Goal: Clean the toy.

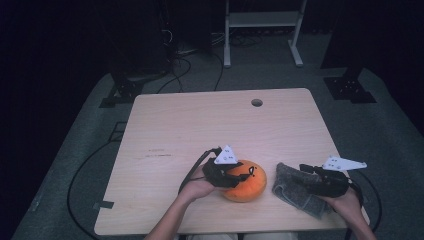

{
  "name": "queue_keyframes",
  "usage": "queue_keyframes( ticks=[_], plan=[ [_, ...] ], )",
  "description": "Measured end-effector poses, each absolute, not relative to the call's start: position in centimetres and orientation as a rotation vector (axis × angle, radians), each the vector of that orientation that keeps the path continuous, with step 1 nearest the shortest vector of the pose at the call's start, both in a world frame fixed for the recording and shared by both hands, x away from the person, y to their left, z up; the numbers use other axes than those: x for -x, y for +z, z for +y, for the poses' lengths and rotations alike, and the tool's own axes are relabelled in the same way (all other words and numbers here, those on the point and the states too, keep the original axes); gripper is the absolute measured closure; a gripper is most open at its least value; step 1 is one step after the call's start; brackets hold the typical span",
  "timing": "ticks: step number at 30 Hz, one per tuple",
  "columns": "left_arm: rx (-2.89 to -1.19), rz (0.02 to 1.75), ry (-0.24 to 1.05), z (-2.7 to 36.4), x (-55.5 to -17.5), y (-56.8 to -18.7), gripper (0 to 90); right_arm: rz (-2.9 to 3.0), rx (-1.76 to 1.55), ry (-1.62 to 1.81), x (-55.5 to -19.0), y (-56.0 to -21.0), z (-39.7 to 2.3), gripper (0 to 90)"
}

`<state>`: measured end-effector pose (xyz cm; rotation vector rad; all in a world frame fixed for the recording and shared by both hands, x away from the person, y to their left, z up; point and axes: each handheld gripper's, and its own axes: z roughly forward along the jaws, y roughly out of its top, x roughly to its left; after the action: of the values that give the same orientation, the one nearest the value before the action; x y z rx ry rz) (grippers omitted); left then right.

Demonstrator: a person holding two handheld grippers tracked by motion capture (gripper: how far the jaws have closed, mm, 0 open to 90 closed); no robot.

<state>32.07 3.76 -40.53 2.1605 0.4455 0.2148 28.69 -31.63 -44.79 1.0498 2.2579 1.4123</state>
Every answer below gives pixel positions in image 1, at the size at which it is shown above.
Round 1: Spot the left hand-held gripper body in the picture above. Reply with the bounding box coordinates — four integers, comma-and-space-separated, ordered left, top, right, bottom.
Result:
202, 144, 240, 188

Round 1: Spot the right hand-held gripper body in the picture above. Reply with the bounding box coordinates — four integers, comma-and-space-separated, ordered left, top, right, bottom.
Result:
305, 155, 368, 198

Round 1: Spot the orange plush toy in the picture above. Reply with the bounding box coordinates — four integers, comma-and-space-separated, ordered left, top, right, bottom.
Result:
220, 159, 268, 204

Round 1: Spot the grey fluffy cloth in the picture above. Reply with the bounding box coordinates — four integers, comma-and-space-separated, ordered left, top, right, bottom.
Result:
271, 162, 332, 220

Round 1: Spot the person's right hand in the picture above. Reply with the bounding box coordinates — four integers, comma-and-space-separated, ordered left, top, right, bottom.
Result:
320, 185, 364, 218

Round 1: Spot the person's left hand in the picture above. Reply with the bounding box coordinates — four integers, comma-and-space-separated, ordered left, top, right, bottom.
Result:
178, 164, 218, 203

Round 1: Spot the black stand base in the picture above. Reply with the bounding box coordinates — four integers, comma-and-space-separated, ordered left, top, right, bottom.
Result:
99, 59, 168, 109
323, 65, 378, 104

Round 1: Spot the grey tape piece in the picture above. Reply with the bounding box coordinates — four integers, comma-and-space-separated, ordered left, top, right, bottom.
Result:
92, 200, 115, 211

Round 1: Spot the white metal stand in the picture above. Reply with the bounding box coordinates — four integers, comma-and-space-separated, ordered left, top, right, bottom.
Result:
223, 0, 308, 69

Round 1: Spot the right hand-held gripper cable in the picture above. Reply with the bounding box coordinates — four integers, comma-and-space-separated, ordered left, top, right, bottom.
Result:
344, 176, 365, 206

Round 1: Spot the black looped floor cable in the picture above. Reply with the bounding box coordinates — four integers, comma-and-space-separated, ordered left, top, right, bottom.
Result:
66, 140, 118, 240
358, 169, 383, 234

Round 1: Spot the tangle of floor cables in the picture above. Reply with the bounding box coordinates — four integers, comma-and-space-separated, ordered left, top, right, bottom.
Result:
211, 30, 265, 48

